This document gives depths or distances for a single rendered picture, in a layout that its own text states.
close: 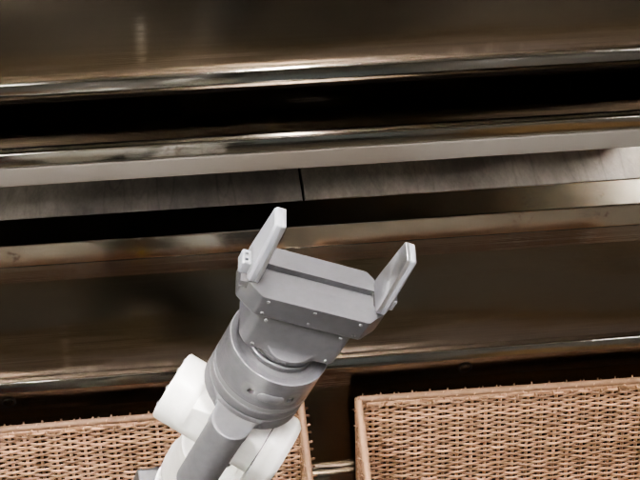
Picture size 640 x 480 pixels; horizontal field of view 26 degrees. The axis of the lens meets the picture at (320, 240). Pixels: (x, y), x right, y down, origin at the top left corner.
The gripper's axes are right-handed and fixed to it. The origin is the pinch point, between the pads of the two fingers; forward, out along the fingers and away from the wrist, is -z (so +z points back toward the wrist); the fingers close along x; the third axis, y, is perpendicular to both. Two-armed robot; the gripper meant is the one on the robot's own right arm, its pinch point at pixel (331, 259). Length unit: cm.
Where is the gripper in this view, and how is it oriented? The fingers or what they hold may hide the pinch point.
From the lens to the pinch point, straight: 107.7
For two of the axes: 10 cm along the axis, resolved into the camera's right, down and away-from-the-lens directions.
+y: -0.2, -7.3, 6.8
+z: -3.8, 6.3, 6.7
